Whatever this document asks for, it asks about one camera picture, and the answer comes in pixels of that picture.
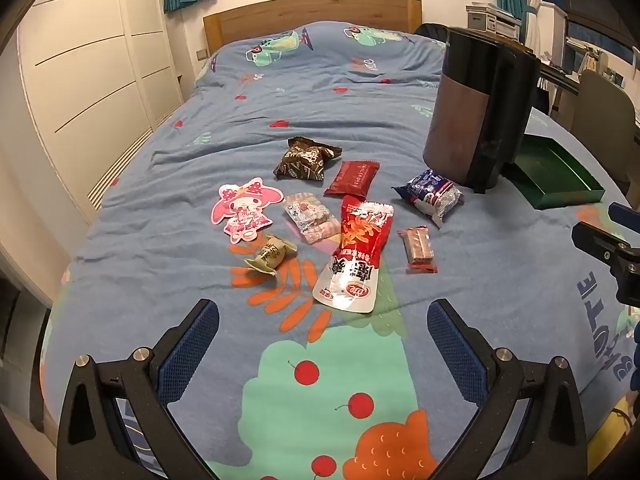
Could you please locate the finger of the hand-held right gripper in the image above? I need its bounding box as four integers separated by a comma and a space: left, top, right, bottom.
572, 221, 640, 271
607, 202, 640, 227

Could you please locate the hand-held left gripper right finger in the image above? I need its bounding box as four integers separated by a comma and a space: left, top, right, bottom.
426, 298, 588, 480

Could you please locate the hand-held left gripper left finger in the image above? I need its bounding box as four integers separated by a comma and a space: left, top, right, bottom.
56, 298, 221, 480

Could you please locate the green tray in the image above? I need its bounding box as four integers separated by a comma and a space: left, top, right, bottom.
502, 135, 606, 210

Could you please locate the brown wafer packet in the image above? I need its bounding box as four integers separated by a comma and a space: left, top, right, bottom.
397, 225, 439, 274

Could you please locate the beige snack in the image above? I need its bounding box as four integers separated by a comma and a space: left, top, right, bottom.
243, 234, 298, 276

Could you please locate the red and white snack pouch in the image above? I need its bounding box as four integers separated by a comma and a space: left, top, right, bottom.
312, 195, 394, 313

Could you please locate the pink cartoon figure packet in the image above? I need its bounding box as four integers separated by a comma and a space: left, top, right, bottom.
210, 176, 275, 245

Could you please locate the blue and white snack packet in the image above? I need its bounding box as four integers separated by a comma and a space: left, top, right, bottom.
391, 168, 464, 229

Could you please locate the clear candy packet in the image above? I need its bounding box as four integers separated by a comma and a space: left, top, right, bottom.
284, 191, 342, 245

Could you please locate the red snack packet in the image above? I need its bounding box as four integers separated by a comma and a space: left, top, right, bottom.
323, 160, 380, 199

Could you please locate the dark brown snack packet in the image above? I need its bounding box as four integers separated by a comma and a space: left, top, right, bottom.
273, 137, 343, 182

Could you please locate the grey chair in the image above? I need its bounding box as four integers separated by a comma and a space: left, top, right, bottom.
570, 69, 640, 196

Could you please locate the black and brown electric kettle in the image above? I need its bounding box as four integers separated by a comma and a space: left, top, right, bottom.
422, 26, 542, 195

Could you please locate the blue printed bedsheet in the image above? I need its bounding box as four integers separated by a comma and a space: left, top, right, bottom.
40, 21, 640, 480

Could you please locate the white printer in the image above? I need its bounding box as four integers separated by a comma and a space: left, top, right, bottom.
466, 2, 521, 38

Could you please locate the black backpack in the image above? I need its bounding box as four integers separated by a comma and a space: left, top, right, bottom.
415, 22, 451, 42

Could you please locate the white wardrobe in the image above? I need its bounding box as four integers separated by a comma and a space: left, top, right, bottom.
15, 0, 193, 221

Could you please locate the wooden headboard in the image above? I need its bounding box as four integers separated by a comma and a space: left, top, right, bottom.
203, 0, 423, 58

